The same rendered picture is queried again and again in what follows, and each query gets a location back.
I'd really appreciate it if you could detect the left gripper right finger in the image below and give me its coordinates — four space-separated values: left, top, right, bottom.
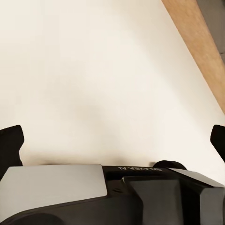
210 124 225 162

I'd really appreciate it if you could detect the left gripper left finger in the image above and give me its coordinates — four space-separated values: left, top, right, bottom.
0 125 24 181

